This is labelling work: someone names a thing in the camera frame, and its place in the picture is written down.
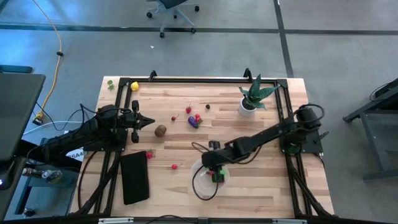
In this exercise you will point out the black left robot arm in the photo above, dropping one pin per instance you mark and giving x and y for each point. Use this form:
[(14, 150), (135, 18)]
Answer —
[(87, 130)]

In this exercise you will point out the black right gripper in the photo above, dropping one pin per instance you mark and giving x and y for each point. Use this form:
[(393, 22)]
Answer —
[(216, 158)]

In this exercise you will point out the black desk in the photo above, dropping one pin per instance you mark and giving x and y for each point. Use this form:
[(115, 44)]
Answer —
[(18, 109)]

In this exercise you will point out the brown toy kiwi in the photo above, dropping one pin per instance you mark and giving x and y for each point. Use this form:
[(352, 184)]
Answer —
[(160, 131)]

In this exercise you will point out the white paper label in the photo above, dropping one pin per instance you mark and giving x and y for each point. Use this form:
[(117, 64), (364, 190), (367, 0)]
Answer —
[(76, 154)]

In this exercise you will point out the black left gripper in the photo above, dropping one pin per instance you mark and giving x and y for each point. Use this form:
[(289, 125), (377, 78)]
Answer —
[(133, 121)]

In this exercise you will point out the clear plastic container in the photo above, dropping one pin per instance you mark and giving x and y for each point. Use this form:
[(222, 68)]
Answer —
[(203, 188)]

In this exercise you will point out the bright red toy cherry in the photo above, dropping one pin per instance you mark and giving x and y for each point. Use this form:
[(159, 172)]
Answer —
[(174, 167)]

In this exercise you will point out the purple toy eggplant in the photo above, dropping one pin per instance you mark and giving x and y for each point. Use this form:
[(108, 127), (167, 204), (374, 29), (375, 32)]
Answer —
[(192, 121)]

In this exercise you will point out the dark grey metal table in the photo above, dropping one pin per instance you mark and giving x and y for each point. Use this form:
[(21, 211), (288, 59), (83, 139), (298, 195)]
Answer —
[(377, 149)]

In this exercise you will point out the green plastic leaf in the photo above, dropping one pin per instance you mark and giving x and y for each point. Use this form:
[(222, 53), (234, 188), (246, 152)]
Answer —
[(110, 82)]

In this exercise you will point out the snake plant in white pot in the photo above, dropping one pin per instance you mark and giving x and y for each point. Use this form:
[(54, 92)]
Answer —
[(247, 109)]

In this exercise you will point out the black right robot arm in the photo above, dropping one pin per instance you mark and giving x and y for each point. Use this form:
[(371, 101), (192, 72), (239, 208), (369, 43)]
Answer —
[(267, 133)]

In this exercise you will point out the green toy pepper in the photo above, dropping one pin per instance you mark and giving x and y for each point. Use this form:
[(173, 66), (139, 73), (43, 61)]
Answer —
[(222, 171)]

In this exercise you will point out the office chair base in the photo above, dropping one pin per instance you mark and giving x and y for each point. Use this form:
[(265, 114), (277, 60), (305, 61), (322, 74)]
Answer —
[(171, 3)]

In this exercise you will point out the black folded cloth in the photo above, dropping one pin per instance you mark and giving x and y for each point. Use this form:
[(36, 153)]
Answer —
[(134, 179)]

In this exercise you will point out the black aluminium table frame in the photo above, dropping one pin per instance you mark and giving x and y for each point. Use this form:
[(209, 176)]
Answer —
[(202, 80)]

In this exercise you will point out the yellow black power plug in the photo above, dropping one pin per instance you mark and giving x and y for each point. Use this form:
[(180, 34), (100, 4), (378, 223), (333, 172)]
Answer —
[(38, 119)]

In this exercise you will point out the silver metal bracket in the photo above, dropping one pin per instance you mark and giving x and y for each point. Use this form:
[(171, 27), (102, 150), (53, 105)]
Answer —
[(289, 221), (115, 220)]

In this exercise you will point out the yellow toy lemon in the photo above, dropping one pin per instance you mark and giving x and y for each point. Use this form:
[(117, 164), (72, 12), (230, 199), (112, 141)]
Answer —
[(134, 86)]

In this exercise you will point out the dark red toy cherry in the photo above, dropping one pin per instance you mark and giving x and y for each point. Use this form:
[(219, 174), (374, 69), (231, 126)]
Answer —
[(173, 118)]

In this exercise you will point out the black frame clamp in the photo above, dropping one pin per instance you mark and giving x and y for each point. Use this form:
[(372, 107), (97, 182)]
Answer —
[(152, 75), (247, 74)]

